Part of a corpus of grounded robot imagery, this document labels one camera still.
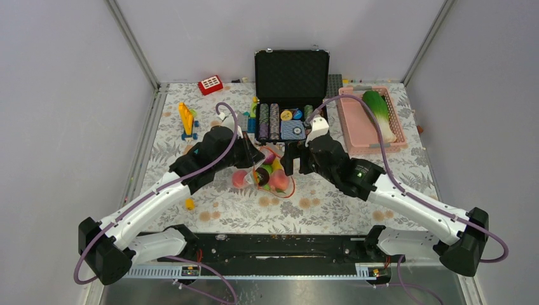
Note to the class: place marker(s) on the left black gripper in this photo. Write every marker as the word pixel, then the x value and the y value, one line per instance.
pixel 252 153

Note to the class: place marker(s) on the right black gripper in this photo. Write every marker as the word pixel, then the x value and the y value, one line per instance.
pixel 295 150

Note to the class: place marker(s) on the red toy strawberry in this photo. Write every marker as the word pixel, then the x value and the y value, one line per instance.
pixel 239 179

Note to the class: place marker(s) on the purple toy onion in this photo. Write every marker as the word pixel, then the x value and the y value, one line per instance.
pixel 269 158

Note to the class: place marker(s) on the dark toy eggplant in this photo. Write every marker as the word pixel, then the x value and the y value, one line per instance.
pixel 262 176

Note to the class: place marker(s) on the clear orange-zip bag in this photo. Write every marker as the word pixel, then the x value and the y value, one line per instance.
pixel 278 151

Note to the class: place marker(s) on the yellow toy banana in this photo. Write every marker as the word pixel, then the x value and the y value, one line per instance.
pixel 276 165

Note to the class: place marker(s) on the pink toy peach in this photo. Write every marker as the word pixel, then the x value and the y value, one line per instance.
pixel 279 182

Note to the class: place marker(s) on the green white bok choy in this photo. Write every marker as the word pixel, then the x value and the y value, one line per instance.
pixel 379 108

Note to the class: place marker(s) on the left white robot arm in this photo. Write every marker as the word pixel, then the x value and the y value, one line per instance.
pixel 108 247

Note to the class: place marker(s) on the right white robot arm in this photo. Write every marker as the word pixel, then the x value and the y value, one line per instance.
pixel 455 236

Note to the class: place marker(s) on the teal blue block stack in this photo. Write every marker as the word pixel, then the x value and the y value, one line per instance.
pixel 246 122

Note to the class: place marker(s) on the green yellow toy figure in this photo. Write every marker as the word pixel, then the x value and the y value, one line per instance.
pixel 253 107

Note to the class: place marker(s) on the yellow blue toy cart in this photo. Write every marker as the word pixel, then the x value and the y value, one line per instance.
pixel 190 125

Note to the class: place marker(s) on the grey building baseplate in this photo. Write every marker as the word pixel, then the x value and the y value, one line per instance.
pixel 334 83

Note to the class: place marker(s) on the small yellow toy piece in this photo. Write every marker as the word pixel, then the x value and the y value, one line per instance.
pixel 189 204

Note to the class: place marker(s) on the black poker chip case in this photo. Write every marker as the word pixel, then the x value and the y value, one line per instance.
pixel 290 79

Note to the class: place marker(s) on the floral table mat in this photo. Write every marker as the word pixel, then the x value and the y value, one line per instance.
pixel 316 207

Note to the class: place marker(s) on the red white toy block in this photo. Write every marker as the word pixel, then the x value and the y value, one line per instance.
pixel 210 85

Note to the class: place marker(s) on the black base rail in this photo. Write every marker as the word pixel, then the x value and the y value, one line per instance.
pixel 283 254

